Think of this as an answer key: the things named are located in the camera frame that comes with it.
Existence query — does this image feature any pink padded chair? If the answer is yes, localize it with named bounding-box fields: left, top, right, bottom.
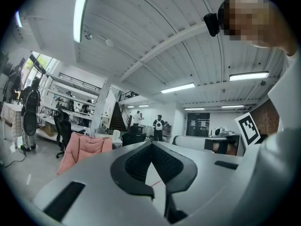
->
left=56, top=131, right=114, bottom=175

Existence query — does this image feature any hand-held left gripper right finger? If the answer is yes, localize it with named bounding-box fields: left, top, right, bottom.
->
left=151, top=141, right=198, bottom=224

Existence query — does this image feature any black double door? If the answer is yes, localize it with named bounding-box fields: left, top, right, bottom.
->
left=185, top=112, right=211, bottom=137

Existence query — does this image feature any person's white shirt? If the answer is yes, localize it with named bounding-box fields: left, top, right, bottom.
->
left=231, top=50, right=301, bottom=226

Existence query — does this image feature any dark staircase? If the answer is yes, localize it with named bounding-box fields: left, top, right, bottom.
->
left=109, top=101, right=131, bottom=131

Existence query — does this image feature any cardboard box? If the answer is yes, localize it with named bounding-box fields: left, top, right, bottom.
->
left=38, top=122, right=58, bottom=137

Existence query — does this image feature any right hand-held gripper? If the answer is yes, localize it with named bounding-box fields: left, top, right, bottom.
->
left=234, top=112, right=261, bottom=150

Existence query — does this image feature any table with white cloth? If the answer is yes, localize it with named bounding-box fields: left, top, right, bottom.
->
left=0, top=102, right=24, bottom=148

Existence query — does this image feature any person's head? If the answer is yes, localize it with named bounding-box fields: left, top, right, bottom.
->
left=217, top=0, right=297, bottom=57

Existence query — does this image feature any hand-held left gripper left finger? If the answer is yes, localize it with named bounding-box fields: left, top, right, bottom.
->
left=110, top=141, right=156, bottom=199

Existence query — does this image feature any white desk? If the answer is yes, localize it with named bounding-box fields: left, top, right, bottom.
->
left=171, top=135, right=246, bottom=157

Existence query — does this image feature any black office chair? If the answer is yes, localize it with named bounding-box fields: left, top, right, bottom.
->
left=121, top=125, right=147, bottom=147
left=53, top=109, right=87, bottom=159

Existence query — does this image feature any black head-worn camera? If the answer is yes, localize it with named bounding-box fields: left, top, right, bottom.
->
left=203, top=13, right=221, bottom=38

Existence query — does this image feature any white storage shelving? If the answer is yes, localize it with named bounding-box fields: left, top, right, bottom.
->
left=35, top=72, right=105, bottom=142

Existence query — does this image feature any black floor cable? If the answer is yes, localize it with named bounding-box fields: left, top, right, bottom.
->
left=2, top=146, right=27, bottom=169

